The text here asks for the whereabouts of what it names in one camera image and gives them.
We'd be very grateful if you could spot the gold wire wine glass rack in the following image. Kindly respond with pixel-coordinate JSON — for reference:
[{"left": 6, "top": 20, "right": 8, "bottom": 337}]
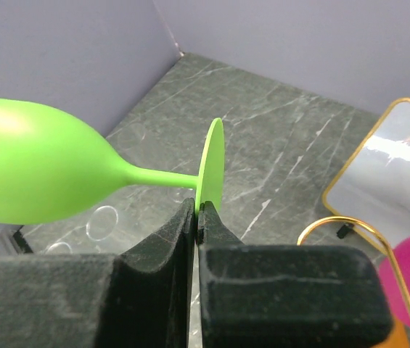
[{"left": 296, "top": 216, "right": 410, "bottom": 348}]

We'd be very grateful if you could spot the green plastic wine glass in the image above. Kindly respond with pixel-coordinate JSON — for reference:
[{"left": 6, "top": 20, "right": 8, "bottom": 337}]
[{"left": 0, "top": 98, "right": 225, "bottom": 225}]

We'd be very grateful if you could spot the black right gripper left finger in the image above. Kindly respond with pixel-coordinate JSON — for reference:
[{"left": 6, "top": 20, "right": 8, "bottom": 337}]
[{"left": 0, "top": 199, "right": 194, "bottom": 347}]

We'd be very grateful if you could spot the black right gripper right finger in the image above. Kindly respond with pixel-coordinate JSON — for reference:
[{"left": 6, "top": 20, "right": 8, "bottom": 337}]
[{"left": 197, "top": 202, "right": 394, "bottom": 347}]

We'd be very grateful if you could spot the clear glass flute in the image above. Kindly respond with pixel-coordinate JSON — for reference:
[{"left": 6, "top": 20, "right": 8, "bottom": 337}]
[
  {"left": 86, "top": 205, "right": 119, "bottom": 241},
  {"left": 44, "top": 241, "right": 73, "bottom": 254}
]

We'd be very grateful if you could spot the clear glass rear flute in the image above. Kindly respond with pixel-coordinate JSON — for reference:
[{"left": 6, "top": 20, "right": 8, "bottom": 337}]
[{"left": 86, "top": 205, "right": 119, "bottom": 241}]

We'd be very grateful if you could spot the clear glass front flute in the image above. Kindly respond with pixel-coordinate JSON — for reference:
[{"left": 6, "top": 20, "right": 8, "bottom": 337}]
[{"left": 44, "top": 241, "right": 73, "bottom": 254}]

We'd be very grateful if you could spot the gold framed mirror tray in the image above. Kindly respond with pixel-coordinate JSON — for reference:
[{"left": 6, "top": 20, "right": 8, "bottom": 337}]
[{"left": 323, "top": 98, "right": 410, "bottom": 247}]

